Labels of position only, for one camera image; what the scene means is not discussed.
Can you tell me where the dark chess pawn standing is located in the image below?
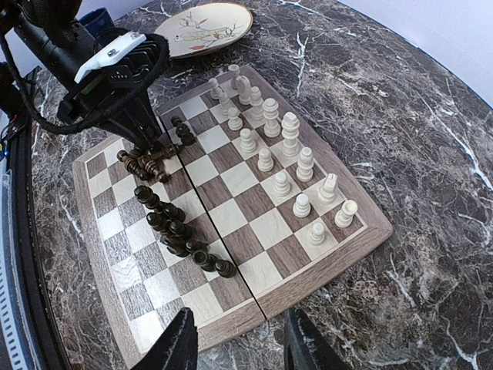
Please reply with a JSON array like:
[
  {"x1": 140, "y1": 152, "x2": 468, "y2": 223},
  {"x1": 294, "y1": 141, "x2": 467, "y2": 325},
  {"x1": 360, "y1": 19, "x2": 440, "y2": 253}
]
[{"x1": 171, "y1": 116, "x2": 195, "y2": 146}]

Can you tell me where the dark blue mug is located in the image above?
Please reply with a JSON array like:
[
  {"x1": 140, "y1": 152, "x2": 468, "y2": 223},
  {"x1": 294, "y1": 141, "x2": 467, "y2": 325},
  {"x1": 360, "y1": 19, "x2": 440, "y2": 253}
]
[{"x1": 79, "y1": 8, "x2": 114, "y2": 38}]

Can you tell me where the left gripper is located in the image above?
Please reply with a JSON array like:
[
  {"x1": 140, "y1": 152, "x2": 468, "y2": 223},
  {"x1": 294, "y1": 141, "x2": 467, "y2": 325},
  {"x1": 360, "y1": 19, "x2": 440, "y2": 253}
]
[{"x1": 0, "y1": 0, "x2": 170, "y2": 150}]

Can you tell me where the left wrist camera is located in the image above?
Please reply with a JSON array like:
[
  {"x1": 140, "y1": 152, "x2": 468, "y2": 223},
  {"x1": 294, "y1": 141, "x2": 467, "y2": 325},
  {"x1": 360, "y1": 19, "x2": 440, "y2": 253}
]
[{"x1": 74, "y1": 32, "x2": 146, "y2": 83}]

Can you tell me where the cream decorated ceramic plate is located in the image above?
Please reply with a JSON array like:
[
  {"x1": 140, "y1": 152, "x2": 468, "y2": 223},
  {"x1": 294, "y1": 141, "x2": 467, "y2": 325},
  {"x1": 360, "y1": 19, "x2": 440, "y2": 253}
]
[{"x1": 155, "y1": 2, "x2": 253, "y2": 59}]

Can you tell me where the dark chess piece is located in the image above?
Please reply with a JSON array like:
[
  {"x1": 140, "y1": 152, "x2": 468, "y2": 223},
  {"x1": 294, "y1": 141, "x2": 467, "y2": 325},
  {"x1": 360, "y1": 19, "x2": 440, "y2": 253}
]
[{"x1": 138, "y1": 144, "x2": 180, "y2": 167}]

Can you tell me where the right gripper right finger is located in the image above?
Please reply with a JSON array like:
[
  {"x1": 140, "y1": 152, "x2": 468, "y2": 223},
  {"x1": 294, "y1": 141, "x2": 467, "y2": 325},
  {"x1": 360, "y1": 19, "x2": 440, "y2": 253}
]
[{"x1": 283, "y1": 308, "x2": 349, "y2": 370}]

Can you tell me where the wooden chess board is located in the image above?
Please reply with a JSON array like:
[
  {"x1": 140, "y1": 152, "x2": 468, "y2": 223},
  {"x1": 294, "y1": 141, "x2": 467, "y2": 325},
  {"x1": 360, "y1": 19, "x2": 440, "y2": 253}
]
[{"x1": 72, "y1": 66, "x2": 393, "y2": 368}]

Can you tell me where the white chess king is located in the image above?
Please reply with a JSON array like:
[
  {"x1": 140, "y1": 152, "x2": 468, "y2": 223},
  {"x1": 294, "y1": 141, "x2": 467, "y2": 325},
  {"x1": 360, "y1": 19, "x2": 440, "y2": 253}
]
[{"x1": 281, "y1": 112, "x2": 300, "y2": 158}]

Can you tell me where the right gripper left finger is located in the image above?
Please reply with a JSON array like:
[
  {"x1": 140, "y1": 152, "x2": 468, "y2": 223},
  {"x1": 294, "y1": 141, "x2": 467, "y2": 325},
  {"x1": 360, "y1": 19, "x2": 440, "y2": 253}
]
[{"x1": 134, "y1": 308, "x2": 198, "y2": 370}]

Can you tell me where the white chess queen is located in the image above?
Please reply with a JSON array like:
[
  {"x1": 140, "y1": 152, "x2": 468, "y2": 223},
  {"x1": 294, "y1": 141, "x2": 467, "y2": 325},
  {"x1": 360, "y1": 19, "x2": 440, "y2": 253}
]
[{"x1": 262, "y1": 98, "x2": 280, "y2": 138}]

